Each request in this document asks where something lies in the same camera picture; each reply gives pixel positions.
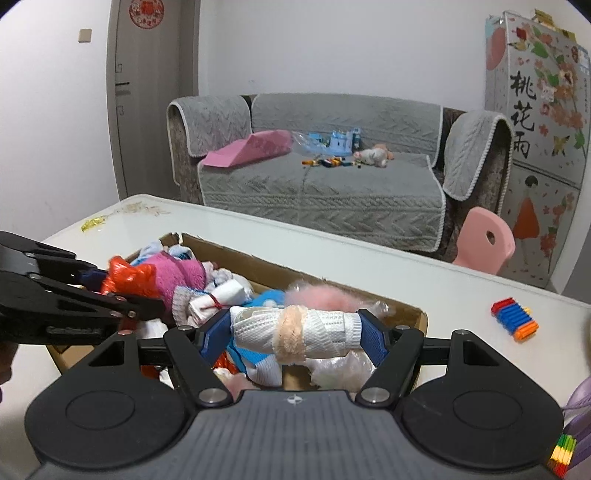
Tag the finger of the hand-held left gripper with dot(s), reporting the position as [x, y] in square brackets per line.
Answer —
[55, 261]
[124, 307]

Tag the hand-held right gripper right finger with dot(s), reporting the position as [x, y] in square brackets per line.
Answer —
[373, 339]

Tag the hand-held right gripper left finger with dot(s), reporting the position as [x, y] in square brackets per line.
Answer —
[217, 332]

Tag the plain orange bag bundle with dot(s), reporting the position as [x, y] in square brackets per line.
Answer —
[134, 279]

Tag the clear plastic bag bundle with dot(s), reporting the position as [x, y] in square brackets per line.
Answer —
[383, 308]

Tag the white bundle red tie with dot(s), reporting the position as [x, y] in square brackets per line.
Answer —
[221, 295]

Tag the grey white sock bundle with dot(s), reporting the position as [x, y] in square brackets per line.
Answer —
[182, 300]

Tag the white mesh sock bundle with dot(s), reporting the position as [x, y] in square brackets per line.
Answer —
[323, 332]

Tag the pink fluffy bundle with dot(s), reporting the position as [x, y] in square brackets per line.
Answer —
[323, 295]

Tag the shallow cardboard box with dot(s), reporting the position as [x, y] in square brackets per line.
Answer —
[258, 267]

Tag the white desktop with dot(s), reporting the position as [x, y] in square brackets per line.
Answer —
[461, 295]

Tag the white fluffy bundle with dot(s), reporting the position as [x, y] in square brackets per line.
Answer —
[341, 369]

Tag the yellow wrapper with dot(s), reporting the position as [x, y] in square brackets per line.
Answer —
[92, 225]

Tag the light blue white sock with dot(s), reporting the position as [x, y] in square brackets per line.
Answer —
[147, 251]

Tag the pink plastic chair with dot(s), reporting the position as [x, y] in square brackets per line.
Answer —
[480, 249]

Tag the orange blue block toy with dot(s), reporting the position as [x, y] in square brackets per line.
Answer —
[515, 321]

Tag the grey covered sofa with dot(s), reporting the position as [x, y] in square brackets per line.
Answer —
[323, 198]

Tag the scattered small toy bricks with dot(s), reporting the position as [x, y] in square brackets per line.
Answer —
[332, 161]

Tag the white pink plush toy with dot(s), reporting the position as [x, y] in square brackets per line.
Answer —
[374, 157]

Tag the pink folded pad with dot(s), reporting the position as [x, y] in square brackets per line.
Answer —
[249, 147]

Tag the grey door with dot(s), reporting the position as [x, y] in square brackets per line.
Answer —
[152, 92]

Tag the blue castle toy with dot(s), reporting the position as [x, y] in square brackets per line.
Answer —
[341, 143]

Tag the colourful block cube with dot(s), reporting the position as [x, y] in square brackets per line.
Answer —
[563, 454]

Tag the decorated fridge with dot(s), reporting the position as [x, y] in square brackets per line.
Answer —
[545, 194]

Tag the red round door decoration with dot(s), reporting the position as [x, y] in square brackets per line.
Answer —
[147, 10]

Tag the wall switch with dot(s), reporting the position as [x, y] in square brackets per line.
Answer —
[85, 35]

